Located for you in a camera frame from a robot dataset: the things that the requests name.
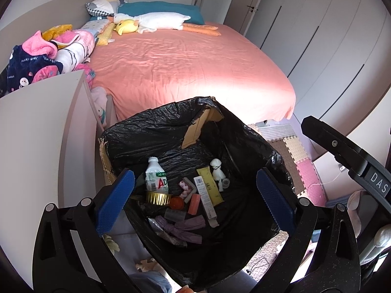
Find white printed blanket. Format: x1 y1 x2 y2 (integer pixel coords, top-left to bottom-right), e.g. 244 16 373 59
55 32 96 74

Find cardboard box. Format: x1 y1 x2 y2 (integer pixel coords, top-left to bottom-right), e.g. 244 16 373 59
98 105 224 187

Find yellow cloth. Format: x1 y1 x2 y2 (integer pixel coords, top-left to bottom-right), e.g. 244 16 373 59
42 24 74 42

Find pink fleece blanket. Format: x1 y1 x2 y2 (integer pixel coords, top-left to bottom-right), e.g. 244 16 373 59
26 30 96 68

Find white goose plush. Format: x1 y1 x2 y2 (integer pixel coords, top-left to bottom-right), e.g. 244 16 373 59
113 12 222 37

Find white cable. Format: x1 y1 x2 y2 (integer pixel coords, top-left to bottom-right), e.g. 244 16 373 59
301 167 349 196

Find white carton box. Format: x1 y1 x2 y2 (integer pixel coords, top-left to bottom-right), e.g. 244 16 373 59
193 175 218 220

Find person's leg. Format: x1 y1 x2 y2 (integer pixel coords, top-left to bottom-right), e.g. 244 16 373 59
128 269 173 293

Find yellow duck plush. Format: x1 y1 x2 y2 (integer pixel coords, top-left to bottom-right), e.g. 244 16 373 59
113 19 140 35

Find person's right hand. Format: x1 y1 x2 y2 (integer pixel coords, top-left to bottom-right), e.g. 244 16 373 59
347 191 367 239

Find yellow tube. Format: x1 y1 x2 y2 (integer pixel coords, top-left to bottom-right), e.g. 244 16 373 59
196 166 224 205

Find gold foil bowl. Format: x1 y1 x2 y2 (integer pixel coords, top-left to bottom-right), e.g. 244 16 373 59
145 190 173 206

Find white door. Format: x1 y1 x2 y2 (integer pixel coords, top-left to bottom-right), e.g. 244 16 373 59
224 0 271 42

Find teal pillow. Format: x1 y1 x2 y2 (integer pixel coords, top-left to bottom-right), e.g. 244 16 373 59
117 1 205 26

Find white plastic bottle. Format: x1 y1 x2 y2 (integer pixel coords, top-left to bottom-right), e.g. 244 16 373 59
145 156 169 195

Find salmon block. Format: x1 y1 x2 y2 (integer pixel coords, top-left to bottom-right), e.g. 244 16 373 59
187 193 201 216

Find white wardrobe doors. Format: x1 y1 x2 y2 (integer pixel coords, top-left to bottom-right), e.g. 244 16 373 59
244 0 391 147

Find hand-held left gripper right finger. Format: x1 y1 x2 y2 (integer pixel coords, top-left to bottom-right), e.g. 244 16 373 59
253 168 362 293

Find patchwork pillow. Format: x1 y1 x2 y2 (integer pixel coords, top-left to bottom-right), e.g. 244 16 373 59
85 0 128 18

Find bed with pink sheet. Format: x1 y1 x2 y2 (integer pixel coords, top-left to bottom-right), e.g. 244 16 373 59
82 21 297 123

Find purple plastic wrapper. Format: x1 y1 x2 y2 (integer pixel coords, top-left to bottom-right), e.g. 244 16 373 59
154 214 206 245

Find black-lined cardboard trash bin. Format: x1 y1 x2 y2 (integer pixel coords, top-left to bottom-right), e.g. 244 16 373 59
101 96 298 291

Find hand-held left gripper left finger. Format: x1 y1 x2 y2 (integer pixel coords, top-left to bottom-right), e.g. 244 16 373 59
32 168 138 293

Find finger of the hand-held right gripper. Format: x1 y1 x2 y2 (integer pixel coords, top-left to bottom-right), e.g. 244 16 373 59
301 116 371 178

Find yellow dotted bolster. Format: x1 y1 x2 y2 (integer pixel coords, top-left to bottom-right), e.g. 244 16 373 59
96 22 118 47

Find pale green plush toy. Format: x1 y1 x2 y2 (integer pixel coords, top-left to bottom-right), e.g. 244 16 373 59
102 234 120 254

